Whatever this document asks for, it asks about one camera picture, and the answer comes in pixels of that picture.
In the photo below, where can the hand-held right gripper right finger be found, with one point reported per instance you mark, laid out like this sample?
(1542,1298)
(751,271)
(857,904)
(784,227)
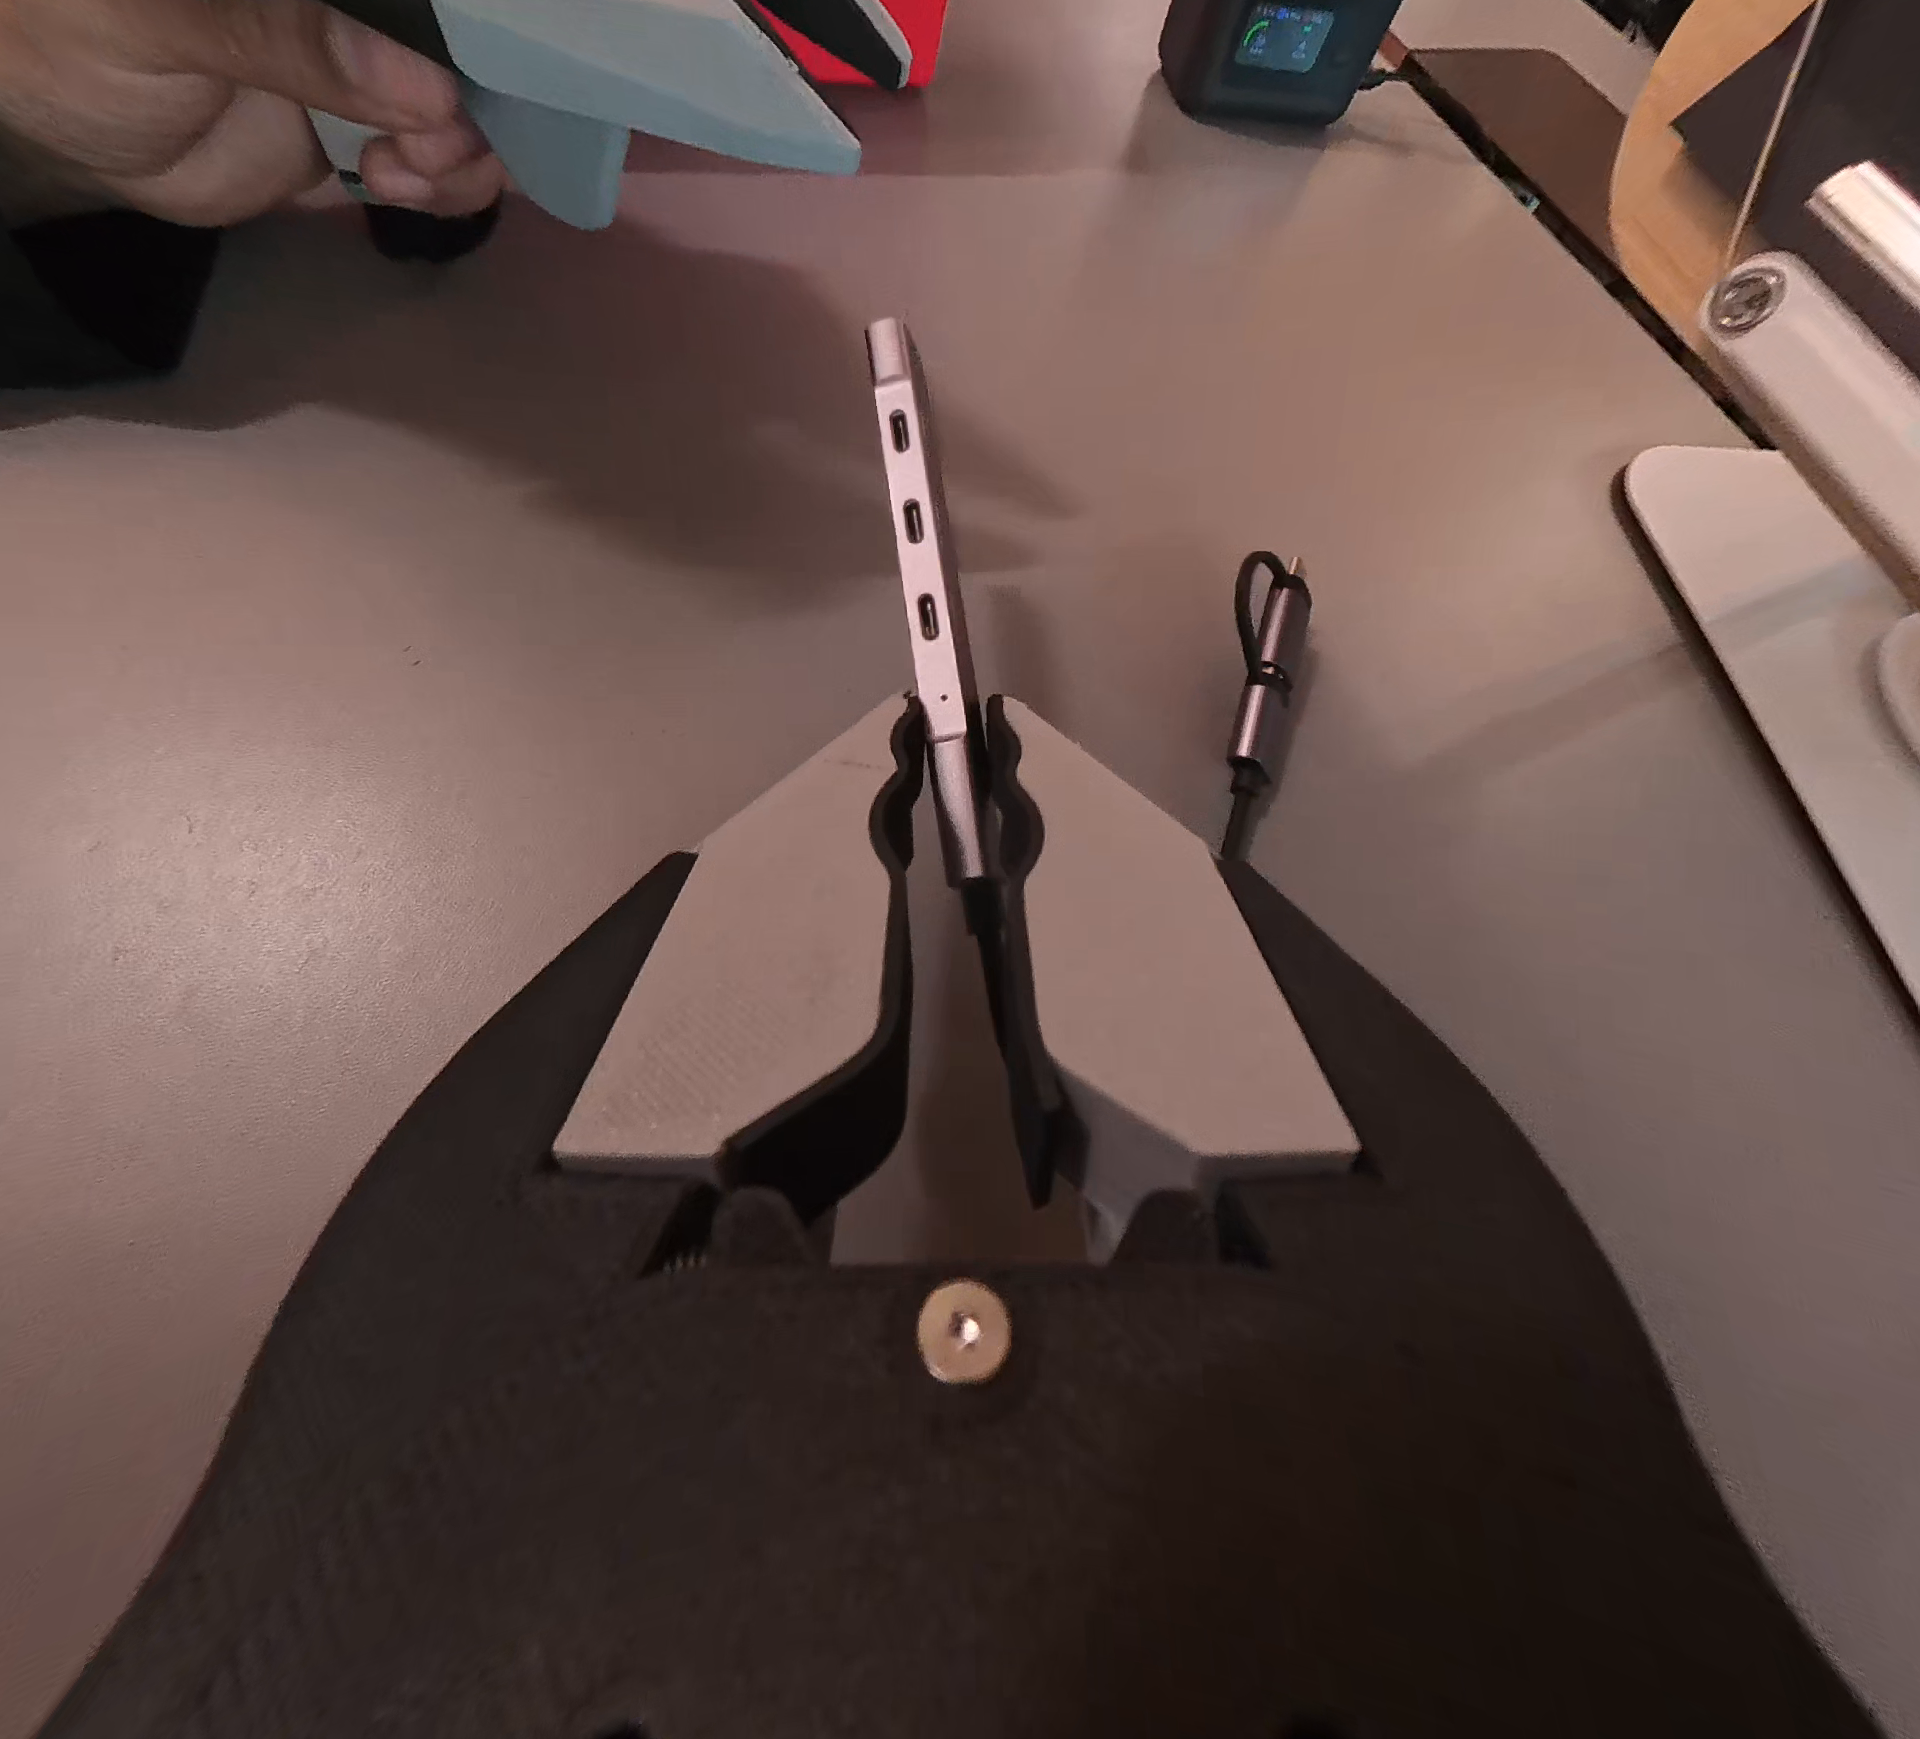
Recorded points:
(1187,1004)

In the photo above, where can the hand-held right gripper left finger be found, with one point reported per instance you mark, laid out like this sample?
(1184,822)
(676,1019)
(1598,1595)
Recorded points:
(736,1004)

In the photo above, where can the grey usb hub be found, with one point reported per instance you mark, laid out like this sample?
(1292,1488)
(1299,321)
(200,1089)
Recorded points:
(916,508)

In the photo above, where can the person's left hand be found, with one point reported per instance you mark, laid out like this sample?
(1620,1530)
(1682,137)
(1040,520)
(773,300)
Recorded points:
(151,91)

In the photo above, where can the black flat panel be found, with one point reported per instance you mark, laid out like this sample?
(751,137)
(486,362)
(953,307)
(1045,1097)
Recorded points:
(1531,134)

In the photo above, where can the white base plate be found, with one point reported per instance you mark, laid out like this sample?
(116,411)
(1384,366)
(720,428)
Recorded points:
(1771,630)

